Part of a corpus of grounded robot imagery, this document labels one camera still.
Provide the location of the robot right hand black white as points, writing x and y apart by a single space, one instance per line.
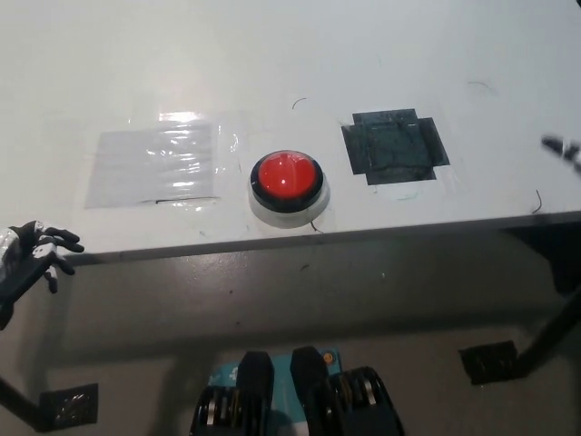
565 147

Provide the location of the robot left hand black white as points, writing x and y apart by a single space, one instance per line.
32 263

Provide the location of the red dome push button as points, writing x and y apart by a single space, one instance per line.
287 178

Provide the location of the black metal table leg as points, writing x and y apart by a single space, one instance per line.
551 333
16 404

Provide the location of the clear taped plastic sheet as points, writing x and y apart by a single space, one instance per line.
154 159

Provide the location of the black tape square patch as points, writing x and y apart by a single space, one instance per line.
394 146

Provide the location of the black table frame bracket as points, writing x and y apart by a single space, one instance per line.
551 254

